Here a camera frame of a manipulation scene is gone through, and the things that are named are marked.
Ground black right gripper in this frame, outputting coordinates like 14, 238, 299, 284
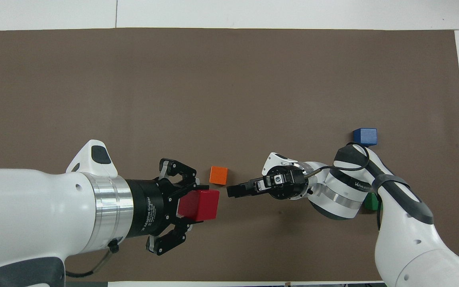
226, 165, 310, 201

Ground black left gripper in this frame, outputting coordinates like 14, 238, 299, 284
126, 158, 210, 256

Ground red wooden block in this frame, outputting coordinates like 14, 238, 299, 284
177, 189, 220, 222

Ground orange wooden block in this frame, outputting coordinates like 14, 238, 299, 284
209, 166, 228, 185

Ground green wooden block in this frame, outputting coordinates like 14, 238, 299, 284
364, 193, 382, 212

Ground blue wooden block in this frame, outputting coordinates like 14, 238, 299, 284
353, 128, 377, 147

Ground brown table mat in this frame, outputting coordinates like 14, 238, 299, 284
0, 28, 459, 283

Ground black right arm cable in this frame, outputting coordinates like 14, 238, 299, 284
303, 143, 384, 232

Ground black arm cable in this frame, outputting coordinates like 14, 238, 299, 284
303, 143, 384, 232
65, 238, 119, 279

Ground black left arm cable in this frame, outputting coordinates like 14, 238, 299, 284
65, 238, 119, 279

